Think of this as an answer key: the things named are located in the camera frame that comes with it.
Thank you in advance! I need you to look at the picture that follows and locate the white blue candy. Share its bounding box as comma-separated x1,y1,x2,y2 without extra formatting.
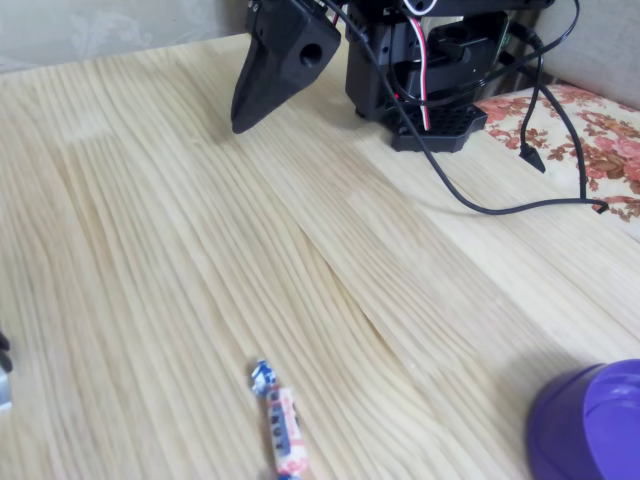
248,357,312,480

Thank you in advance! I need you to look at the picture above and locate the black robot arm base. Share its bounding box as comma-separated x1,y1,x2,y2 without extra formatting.
343,12,489,154

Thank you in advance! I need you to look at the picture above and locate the purple bowl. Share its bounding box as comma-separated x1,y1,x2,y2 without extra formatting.
525,357,640,480

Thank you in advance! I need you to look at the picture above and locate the green circuit board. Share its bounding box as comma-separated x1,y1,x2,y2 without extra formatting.
497,13,512,54

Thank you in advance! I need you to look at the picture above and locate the floral patterned cloth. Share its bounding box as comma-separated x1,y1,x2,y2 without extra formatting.
472,83,640,224

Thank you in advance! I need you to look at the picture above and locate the red white servo cable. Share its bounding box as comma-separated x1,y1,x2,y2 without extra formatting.
402,0,434,132

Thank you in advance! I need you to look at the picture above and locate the thin black camera cable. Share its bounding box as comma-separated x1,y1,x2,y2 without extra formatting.
319,0,610,217

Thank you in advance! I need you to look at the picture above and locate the black cable with plug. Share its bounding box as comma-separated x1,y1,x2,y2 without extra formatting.
518,49,547,175

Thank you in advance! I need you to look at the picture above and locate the black power cable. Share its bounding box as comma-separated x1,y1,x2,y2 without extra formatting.
507,22,590,202

